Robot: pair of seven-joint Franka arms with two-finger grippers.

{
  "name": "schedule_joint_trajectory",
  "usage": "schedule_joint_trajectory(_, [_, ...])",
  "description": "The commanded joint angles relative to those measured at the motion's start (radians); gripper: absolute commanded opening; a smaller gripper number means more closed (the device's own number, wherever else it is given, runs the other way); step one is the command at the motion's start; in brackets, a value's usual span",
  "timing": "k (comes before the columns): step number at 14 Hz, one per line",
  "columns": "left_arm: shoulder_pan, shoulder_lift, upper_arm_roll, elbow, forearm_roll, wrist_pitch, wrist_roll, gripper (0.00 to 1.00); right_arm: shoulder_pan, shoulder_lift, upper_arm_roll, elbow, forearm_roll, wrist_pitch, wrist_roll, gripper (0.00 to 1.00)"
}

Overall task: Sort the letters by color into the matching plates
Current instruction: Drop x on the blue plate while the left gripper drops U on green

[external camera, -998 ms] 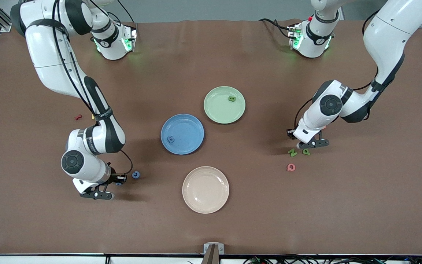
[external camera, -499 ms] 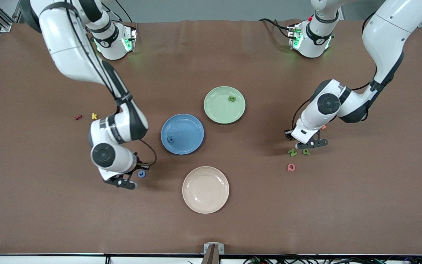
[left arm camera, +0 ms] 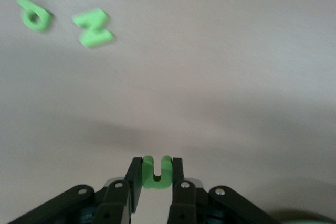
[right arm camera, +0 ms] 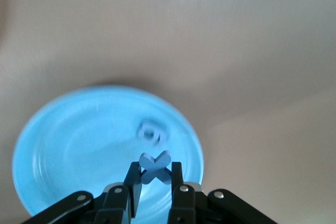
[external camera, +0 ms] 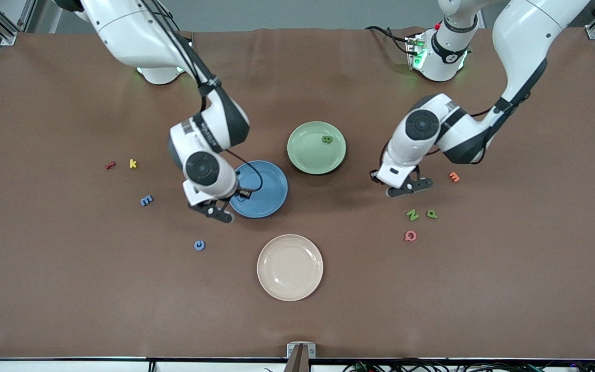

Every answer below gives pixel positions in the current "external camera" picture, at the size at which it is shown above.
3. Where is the blue plate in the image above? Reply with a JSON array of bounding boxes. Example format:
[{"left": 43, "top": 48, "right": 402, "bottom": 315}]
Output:
[{"left": 228, "top": 160, "right": 289, "bottom": 219}]

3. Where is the beige plate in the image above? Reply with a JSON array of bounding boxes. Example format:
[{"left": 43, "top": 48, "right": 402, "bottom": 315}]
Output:
[{"left": 256, "top": 234, "right": 324, "bottom": 302}]

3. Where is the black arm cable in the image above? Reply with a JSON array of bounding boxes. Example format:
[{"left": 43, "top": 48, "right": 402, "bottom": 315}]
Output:
[
  {"left": 375, "top": 106, "right": 499, "bottom": 179},
  {"left": 140, "top": 0, "right": 264, "bottom": 196}
]

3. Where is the brown table cover sheet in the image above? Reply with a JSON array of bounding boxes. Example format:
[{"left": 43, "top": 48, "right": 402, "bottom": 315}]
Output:
[{"left": 0, "top": 27, "right": 595, "bottom": 360}]

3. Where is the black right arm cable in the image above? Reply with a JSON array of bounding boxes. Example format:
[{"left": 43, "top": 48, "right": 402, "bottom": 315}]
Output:
[{"left": 140, "top": 0, "right": 264, "bottom": 196}]

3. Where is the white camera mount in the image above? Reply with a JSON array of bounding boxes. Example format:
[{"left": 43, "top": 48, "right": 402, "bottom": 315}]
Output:
[
  {"left": 371, "top": 154, "right": 418, "bottom": 190},
  {"left": 183, "top": 181, "right": 239, "bottom": 208}
]

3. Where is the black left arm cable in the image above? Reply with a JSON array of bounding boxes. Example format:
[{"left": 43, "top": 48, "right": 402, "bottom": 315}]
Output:
[{"left": 375, "top": 106, "right": 499, "bottom": 179}]

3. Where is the grey camera pole bracket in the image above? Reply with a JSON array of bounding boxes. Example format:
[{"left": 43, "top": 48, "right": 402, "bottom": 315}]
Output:
[{"left": 284, "top": 342, "right": 317, "bottom": 372}]

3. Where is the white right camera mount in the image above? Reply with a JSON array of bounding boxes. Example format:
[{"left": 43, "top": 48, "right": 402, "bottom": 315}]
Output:
[{"left": 183, "top": 181, "right": 239, "bottom": 208}]

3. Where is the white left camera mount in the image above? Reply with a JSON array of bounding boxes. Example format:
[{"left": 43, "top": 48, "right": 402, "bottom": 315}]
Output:
[{"left": 371, "top": 154, "right": 418, "bottom": 190}]

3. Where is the black left base cable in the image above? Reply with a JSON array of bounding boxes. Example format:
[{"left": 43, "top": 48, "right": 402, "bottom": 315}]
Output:
[{"left": 365, "top": 25, "right": 413, "bottom": 55}]

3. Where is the green plate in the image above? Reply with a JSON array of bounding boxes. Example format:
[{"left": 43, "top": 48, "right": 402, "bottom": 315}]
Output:
[{"left": 287, "top": 121, "right": 347, "bottom": 175}]

